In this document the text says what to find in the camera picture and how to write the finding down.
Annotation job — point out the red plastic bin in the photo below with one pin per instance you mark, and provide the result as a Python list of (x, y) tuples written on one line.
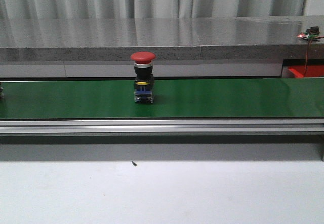
[(311, 71)]

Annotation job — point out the red mushroom push button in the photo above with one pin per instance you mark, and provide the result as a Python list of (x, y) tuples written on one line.
[(144, 81)]

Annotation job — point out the small green circuit board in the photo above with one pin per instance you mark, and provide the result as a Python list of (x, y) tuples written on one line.
[(312, 33)]

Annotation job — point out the green conveyor belt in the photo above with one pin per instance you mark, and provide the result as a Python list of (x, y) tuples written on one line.
[(215, 98)]

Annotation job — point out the aluminium conveyor frame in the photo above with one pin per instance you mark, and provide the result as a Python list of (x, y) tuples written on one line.
[(162, 140)]

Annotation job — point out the yellow mushroom push button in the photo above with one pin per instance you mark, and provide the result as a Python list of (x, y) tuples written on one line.
[(1, 92)]

